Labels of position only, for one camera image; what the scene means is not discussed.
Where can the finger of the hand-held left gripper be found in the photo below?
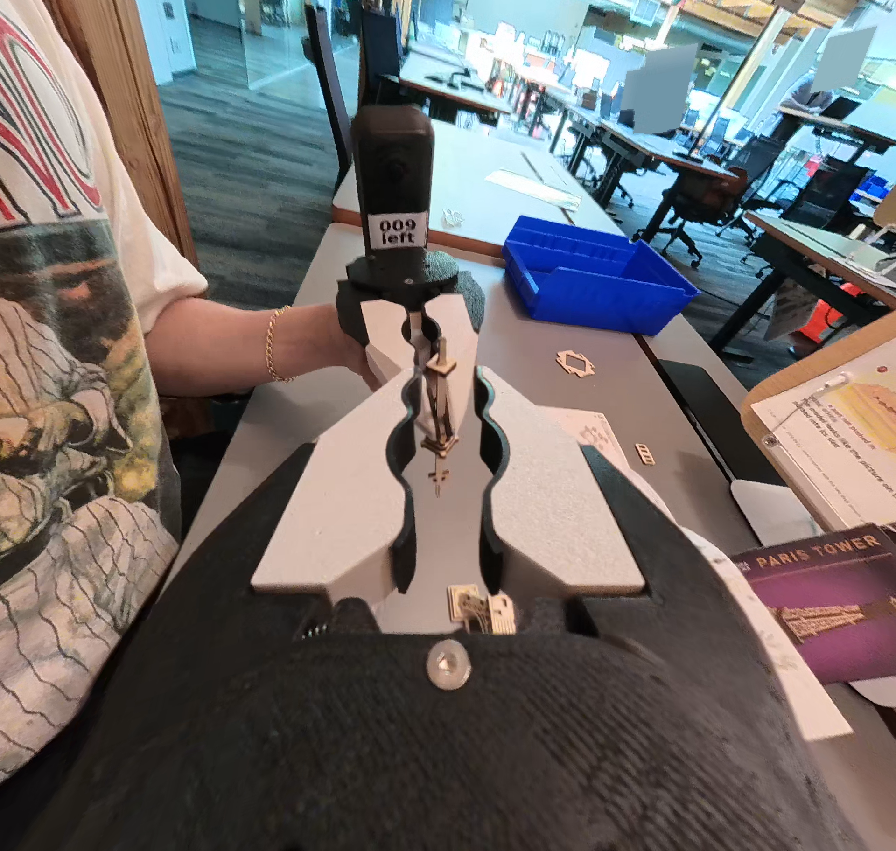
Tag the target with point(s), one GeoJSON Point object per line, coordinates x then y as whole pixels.
{"type": "Point", "coordinates": [458, 333]}
{"type": "Point", "coordinates": [388, 340]}

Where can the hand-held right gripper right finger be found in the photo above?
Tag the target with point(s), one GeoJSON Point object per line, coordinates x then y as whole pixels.
{"type": "Point", "coordinates": [560, 515]}

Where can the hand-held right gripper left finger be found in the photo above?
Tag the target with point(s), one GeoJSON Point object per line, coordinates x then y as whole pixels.
{"type": "Point", "coordinates": [336, 515]}

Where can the thin wooden spire piece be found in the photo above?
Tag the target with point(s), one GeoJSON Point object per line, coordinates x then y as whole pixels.
{"type": "Point", "coordinates": [437, 403]}

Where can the person's left forearm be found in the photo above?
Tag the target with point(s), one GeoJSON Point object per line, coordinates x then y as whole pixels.
{"type": "Point", "coordinates": [245, 347]}

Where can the white desk with wooden edge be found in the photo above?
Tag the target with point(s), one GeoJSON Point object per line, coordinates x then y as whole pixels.
{"type": "Point", "coordinates": [476, 179]}

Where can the person's left hand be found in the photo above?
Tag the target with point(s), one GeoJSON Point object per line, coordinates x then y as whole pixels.
{"type": "Point", "coordinates": [360, 357]}

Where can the small white crumpled wrapper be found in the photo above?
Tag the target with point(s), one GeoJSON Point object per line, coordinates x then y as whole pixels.
{"type": "Point", "coordinates": [451, 218]}

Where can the folded paper instruction sheet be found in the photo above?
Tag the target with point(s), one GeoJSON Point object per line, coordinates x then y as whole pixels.
{"type": "Point", "coordinates": [602, 438]}

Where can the small slotted wooden piece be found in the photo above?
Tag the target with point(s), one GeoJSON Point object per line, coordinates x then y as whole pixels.
{"type": "Point", "coordinates": [639, 448]}

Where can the wooden tower base model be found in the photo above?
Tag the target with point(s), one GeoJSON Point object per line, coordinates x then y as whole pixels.
{"type": "Point", "coordinates": [483, 609]}

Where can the long white paper strip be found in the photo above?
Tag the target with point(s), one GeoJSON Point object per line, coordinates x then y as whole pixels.
{"type": "Point", "coordinates": [532, 190]}

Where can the large blue storage bin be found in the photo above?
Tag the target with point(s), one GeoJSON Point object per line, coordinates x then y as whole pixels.
{"type": "Point", "coordinates": [595, 284]}

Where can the black flat pad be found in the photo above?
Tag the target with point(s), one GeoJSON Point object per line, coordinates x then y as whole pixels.
{"type": "Point", "coordinates": [714, 417]}

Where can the white flat board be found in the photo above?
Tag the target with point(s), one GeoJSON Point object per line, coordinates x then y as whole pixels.
{"type": "Point", "coordinates": [777, 508]}

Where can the purple puzzle box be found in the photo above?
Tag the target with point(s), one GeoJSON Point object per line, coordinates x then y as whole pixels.
{"type": "Point", "coordinates": [826, 606]}

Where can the instruction poster board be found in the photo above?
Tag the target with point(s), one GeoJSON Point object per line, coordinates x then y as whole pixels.
{"type": "Point", "coordinates": [840, 431]}

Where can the wooden pillar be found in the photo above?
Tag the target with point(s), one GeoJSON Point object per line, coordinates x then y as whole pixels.
{"type": "Point", "coordinates": [105, 95]}

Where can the small octagonal wooden frame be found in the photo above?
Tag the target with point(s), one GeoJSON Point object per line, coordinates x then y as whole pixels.
{"type": "Point", "coordinates": [562, 360]}

